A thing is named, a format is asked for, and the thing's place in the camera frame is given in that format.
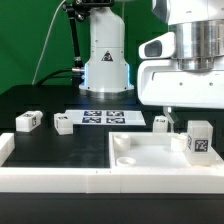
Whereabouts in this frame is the white square tabletop panel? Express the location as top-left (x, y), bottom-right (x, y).
top-left (109, 132), bottom-right (217, 169)

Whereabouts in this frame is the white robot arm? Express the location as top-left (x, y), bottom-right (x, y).
top-left (80, 0), bottom-right (224, 114)

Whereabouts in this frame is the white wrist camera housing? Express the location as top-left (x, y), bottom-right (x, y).
top-left (138, 32), bottom-right (176, 59)

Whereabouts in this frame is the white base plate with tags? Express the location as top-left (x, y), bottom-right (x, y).
top-left (65, 110), bottom-right (146, 126)

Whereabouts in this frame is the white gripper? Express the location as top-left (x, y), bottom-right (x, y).
top-left (137, 60), bottom-right (224, 132)

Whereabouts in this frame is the white U-shaped obstacle fence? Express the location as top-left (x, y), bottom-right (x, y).
top-left (0, 133), bottom-right (224, 194)

